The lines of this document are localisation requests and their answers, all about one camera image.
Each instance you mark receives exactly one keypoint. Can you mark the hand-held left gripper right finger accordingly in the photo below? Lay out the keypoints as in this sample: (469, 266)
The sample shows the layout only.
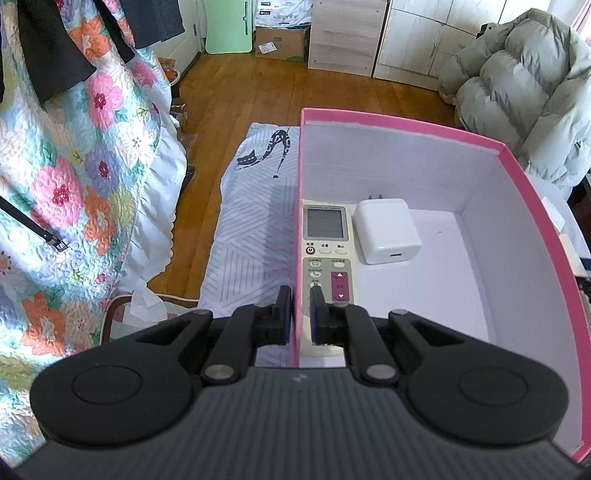
(315, 318)

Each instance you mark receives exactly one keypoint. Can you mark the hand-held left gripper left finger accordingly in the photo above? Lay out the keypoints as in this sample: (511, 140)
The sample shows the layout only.
(287, 316)

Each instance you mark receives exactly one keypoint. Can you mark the pink cardboard box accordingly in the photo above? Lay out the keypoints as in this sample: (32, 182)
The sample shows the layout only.
(521, 258)

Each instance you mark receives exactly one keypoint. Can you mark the white cat print cloth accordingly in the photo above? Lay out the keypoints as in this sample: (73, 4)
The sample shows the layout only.
(251, 230)

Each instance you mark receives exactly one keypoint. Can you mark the beige remote control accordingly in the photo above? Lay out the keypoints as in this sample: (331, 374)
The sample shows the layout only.
(325, 226)

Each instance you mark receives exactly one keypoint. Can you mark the white charger plug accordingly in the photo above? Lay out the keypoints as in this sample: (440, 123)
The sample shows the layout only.
(388, 230)

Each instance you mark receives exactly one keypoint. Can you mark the white tissue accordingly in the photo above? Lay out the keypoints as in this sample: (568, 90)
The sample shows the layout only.
(147, 302)

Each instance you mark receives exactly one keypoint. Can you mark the brown trimmed mat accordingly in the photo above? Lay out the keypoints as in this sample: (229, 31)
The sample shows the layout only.
(119, 308)

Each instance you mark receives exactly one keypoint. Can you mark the small brown bag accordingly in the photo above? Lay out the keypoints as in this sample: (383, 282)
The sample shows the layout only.
(178, 116)

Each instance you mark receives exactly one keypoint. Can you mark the floral quilt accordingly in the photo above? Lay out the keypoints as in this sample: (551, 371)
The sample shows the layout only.
(60, 184)

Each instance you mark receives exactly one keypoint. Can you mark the brown cardboard box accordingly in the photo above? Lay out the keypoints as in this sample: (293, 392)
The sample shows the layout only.
(281, 44)

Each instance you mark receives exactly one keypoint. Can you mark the orange patterned bag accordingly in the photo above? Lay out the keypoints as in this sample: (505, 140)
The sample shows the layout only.
(169, 70)

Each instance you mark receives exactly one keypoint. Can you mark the mint green board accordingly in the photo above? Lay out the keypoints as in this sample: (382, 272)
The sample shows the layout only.
(228, 27)

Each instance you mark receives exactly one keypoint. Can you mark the white door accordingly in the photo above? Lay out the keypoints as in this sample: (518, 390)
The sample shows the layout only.
(190, 32)

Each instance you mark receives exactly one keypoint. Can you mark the white printed boxes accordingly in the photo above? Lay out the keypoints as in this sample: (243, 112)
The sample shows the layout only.
(284, 13)

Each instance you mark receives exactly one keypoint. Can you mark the grey puffer jacket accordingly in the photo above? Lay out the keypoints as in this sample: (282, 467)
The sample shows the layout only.
(517, 87)

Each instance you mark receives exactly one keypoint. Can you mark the dark grey hanging garment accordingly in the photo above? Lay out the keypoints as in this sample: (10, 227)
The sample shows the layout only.
(147, 21)

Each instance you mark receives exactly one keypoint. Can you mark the black hanging garment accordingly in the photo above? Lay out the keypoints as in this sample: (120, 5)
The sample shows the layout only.
(51, 50)

